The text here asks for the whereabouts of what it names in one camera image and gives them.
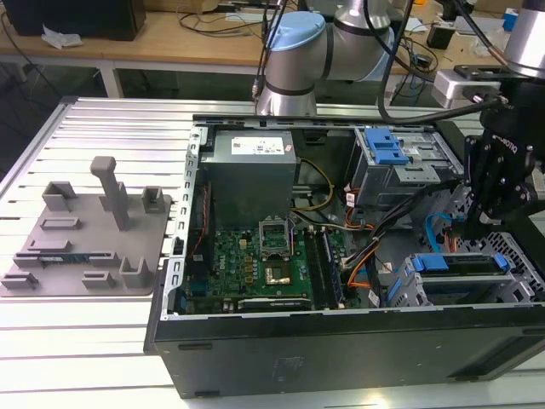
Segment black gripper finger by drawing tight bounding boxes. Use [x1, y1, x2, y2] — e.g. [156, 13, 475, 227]
[489, 169, 538, 226]
[462, 135, 498, 240]

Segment hard disk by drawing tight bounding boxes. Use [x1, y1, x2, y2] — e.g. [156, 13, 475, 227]
[410, 252, 512, 283]

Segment grey metal disk bay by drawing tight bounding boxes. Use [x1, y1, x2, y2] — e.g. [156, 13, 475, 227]
[385, 232, 545, 308]

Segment RAM stick in slot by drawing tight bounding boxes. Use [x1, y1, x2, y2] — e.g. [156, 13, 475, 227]
[321, 229, 345, 304]

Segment black RAM slot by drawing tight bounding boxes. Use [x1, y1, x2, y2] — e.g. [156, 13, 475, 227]
[304, 229, 329, 310]

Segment clear plastic bag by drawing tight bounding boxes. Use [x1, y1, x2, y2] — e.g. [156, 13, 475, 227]
[470, 36, 503, 56]

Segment grey optical drive cage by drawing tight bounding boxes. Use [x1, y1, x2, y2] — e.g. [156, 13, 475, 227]
[347, 126, 465, 210]

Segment blue plastic drive latch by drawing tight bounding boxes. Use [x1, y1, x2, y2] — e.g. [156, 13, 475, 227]
[364, 129, 410, 166]

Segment blue white carton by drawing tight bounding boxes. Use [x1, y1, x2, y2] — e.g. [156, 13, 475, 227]
[502, 7, 523, 32]

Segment small black box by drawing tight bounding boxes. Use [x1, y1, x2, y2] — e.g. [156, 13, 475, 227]
[427, 23, 455, 49]

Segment black open PC case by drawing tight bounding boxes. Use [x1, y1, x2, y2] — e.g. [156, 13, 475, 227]
[142, 111, 545, 400]

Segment metal CPU socket cover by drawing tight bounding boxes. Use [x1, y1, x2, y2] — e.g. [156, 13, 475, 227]
[258, 219, 293, 259]

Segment CPU socket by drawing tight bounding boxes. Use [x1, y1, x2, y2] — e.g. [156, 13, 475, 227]
[262, 263, 294, 286]

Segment black graphics card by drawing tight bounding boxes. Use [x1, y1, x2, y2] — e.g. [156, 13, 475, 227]
[236, 297, 312, 314]

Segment grey power supply unit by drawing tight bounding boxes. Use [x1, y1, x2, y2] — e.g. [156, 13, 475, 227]
[199, 129, 298, 229]

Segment green motherboard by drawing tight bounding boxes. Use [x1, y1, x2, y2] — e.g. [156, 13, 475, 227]
[185, 228, 357, 314]

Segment wooden desk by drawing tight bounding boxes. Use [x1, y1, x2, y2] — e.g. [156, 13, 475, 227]
[0, 0, 525, 100]

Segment grey parts rack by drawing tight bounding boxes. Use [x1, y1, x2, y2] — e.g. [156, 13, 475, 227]
[0, 156, 175, 298]

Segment RAM stick on rack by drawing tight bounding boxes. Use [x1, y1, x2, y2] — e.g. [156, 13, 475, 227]
[37, 254, 90, 263]

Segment large black box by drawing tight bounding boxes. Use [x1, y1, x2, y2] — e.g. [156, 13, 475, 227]
[2, 0, 146, 42]

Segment crumpled white wrapping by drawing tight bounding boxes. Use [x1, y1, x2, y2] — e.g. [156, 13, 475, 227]
[41, 24, 84, 49]

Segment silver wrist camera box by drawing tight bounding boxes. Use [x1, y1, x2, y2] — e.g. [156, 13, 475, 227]
[433, 69, 502, 109]

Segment black sleeved cable bundle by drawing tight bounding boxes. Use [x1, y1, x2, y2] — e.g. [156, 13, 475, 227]
[342, 187, 463, 268]

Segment black cable with copper sleeve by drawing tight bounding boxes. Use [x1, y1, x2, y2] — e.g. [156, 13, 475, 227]
[450, 0, 511, 67]

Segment orange power wire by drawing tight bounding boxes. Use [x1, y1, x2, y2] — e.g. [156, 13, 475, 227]
[346, 251, 372, 291]

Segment yellow black wire bundle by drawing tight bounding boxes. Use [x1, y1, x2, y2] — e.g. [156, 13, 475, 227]
[290, 158, 336, 213]

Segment black hanging cables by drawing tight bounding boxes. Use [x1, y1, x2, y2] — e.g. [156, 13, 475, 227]
[251, 0, 290, 101]

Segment red thin wire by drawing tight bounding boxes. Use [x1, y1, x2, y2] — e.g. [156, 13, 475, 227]
[189, 181, 213, 256]

